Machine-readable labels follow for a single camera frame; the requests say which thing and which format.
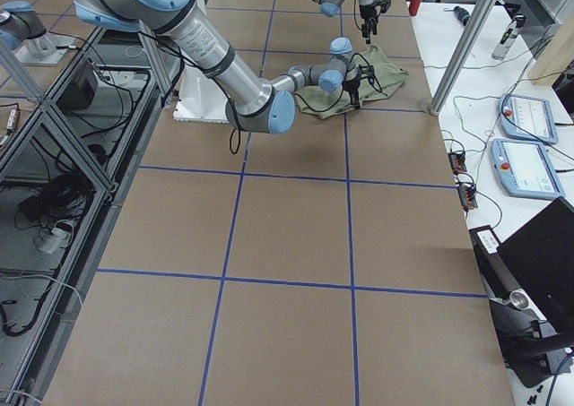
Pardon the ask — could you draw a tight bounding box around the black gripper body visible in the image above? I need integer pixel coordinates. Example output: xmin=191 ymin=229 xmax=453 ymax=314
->
xmin=344 ymin=72 xmax=361 ymax=95
xmin=359 ymin=3 xmax=378 ymax=23

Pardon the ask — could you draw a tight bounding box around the olive green long-sleeve shirt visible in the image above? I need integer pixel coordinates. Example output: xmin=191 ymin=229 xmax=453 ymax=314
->
xmin=295 ymin=45 xmax=409 ymax=119

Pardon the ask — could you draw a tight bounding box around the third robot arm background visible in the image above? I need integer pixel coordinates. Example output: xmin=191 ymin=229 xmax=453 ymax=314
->
xmin=1 ymin=1 xmax=75 ymax=66

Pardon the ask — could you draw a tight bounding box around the clear water bottle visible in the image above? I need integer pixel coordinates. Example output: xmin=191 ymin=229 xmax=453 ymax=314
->
xmin=491 ymin=13 xmax=527 ymax=60

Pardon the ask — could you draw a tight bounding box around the brown paper table cover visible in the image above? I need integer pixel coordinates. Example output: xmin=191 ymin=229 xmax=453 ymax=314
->
xmin=44 ymin=0 xmax=513 ymax=405

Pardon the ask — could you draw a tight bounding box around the far blue teach pendant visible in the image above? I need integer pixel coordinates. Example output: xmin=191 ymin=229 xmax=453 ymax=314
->
xmin=499 ymin=93 xmax=559 ymax=144

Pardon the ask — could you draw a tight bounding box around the blue teach pendant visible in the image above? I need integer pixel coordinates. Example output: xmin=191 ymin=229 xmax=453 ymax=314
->
xmin=491 ymin=138 xmax=566 ymax=201
xmin=499 ymin=93 xmax=559 ymax=144

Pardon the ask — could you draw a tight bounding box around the near blue teach pendant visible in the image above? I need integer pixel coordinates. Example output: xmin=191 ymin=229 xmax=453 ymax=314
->
xmin=491 ymin=138 xmax=566 ymax=201

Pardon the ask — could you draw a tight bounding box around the black laptop computer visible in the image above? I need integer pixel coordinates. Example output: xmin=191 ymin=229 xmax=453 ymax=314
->
xmin=498 ymin=197 xmax=573 ymax=333

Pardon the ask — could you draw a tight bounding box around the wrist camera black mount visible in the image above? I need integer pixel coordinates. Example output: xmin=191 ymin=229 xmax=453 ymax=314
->
xmin=358 ymin=65 xmax=376 ymax=82
xmin=372 ymin=0 xmax=392 ymax=14

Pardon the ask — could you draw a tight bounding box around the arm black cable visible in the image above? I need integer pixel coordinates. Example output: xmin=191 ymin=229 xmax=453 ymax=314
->
xmin=228 ymin=52 xmax=389 ymax=156

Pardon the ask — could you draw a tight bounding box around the aluminium frame post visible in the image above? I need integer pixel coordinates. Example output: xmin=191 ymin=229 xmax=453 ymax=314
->
xmin=428 ymin=0 xmax=496 ymax=117

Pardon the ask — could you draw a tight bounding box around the white mast base plate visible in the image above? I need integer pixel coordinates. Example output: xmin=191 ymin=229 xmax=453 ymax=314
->
xmin=174 ymin=66 xmax=228 ymax=124

